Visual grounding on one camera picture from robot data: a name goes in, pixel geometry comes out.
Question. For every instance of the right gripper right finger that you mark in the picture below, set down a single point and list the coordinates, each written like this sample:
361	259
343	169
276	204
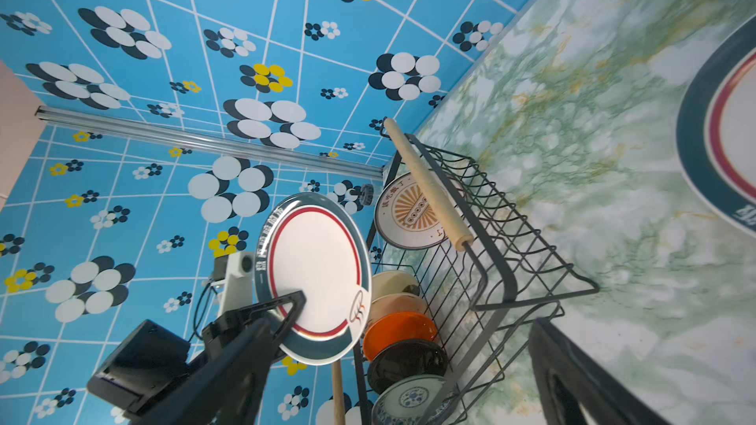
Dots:
572	386

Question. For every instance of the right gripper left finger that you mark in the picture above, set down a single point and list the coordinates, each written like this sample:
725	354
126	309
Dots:
227	388

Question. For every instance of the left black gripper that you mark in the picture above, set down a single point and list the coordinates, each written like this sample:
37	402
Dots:
285	309

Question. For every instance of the white plate red rim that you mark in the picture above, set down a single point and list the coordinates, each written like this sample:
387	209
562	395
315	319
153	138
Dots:
311	243

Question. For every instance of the white plate orange sunburst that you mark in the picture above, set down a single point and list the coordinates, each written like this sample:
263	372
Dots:
404	217

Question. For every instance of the grey-green small plate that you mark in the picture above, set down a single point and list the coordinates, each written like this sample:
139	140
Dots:
407	400

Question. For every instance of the black wire dish rack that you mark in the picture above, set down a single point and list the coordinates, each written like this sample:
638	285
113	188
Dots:
483	286

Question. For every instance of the white plate red green band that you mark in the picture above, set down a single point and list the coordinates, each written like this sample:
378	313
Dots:
715	130

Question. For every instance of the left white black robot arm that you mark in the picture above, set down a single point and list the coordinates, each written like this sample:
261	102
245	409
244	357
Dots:
152	379

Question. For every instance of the cream small plate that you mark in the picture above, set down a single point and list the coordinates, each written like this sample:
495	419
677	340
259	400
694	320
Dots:
393	282

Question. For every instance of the orange small plate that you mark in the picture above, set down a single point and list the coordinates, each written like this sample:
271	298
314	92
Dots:
396	328

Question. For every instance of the beige small plate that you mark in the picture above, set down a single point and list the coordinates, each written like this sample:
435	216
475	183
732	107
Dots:
395	303

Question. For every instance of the clear jar black lid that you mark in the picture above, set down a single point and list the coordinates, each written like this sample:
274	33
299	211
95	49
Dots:
366	196

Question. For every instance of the black small plate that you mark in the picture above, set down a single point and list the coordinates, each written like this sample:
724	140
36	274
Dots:
406	359

